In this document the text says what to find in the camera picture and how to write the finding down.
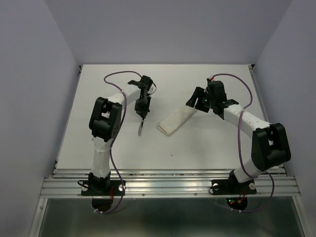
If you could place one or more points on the silver table knife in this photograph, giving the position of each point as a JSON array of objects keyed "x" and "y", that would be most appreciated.
[{"x": 140, "y": 127}]

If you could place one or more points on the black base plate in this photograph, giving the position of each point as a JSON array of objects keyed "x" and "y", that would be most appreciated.
[
  {"x": 231, "y": 188},
  {"x": 112, "y": 188}
]

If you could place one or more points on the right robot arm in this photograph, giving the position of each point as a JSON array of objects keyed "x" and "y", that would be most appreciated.
[{"x": 247, "y": 123}]

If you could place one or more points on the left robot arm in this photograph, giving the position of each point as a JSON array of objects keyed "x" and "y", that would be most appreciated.
[{"x": 105, "y": 123}]

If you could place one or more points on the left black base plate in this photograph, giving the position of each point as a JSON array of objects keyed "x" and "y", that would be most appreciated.
[{"x": 112, "y": 188}]

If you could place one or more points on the aluminium right side rail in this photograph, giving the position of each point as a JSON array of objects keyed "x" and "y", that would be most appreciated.
[{"x": 266, "y": 116}]

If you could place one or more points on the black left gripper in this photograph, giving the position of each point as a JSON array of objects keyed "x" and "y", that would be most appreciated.
[{"x": 142, "y": 111}]

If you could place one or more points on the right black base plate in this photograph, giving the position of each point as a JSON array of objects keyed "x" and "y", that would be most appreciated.
[{"x": 231, "y": 188}]

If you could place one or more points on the aluminium rail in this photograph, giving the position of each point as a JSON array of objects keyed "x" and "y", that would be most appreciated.
[
  {"x": 187, "y": 183},
  {"x": 266, "y": 116}
]

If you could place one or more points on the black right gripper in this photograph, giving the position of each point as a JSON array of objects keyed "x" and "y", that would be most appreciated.
[{"x": 198, "y": 92}]

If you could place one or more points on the white cloth napkin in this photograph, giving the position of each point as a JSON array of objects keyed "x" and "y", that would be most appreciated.
[{"x": 175, "y": 120}]

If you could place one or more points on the aluminium front rail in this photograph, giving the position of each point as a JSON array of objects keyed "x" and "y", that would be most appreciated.
[{"x": 187, "y": 183}]

